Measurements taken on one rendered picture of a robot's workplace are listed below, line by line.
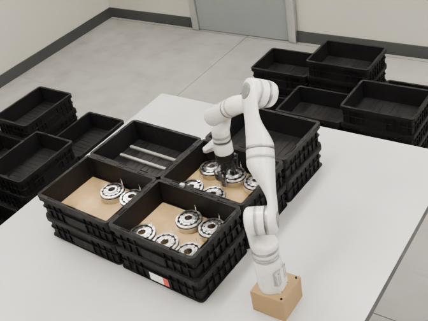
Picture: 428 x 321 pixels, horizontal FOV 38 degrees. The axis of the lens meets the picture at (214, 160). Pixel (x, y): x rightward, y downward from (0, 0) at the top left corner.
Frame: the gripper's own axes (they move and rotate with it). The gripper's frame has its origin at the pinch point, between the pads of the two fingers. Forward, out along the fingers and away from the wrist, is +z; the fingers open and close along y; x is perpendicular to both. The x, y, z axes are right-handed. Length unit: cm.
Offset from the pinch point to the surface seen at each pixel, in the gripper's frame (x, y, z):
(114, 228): 15, -49, -7
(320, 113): 27, 122, 47
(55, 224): 54, -49, 7
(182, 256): -16, -48, -7
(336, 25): 94, 269, 67
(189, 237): -4.7, -32.6, 2.5
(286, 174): -18.8, 13.6, 1.0
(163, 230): 7.0, -33.8, 2.5
